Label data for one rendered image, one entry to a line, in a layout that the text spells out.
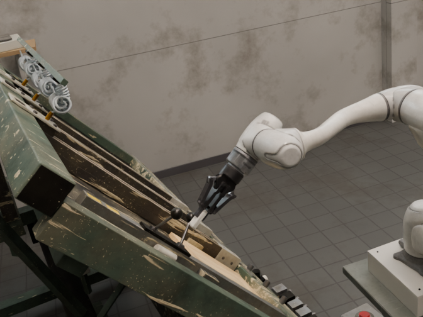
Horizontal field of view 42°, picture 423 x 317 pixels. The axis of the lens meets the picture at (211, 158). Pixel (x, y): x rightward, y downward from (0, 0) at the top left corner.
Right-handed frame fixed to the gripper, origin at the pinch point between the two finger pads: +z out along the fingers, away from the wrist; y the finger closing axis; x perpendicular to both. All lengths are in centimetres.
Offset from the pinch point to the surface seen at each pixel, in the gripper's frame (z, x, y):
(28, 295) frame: 127, 186, 58
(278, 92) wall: -116, 309, 202
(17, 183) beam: 14, -25, -63
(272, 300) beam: 11, 7, 57
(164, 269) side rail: 13.0, -28.8, -18.8
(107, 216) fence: 13.8, -3.8, -28.8
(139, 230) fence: 12.6, -3.8, -17.2
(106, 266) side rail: 19.7, -28.8, -33.5
